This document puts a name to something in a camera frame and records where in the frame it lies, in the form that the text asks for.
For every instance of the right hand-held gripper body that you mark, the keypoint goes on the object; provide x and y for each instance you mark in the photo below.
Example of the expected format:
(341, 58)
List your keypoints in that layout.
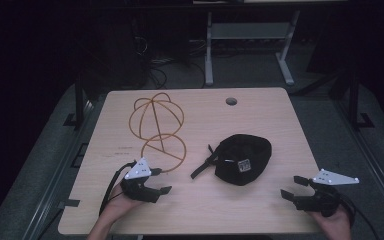
(323, 200)

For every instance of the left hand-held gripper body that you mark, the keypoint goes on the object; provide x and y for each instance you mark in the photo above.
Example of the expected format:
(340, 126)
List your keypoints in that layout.
(137, 191)

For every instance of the person's left hand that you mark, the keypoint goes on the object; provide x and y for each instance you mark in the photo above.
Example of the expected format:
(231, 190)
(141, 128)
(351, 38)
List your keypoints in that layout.
(121, 205)

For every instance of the person's right hand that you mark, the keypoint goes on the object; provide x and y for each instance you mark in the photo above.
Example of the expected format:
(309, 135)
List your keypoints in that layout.
(334, 227)

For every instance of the grey metal stand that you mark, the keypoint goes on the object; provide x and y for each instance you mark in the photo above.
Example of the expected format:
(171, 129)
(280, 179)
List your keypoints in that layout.
(250, 30)

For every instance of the grey metal rail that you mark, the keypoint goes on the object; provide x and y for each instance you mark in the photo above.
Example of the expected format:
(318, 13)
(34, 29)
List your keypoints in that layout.
(375, 166)
(55, 176)

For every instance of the black metal post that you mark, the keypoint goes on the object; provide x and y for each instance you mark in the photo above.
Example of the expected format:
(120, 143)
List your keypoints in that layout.
(79, 100)
(354, 100)

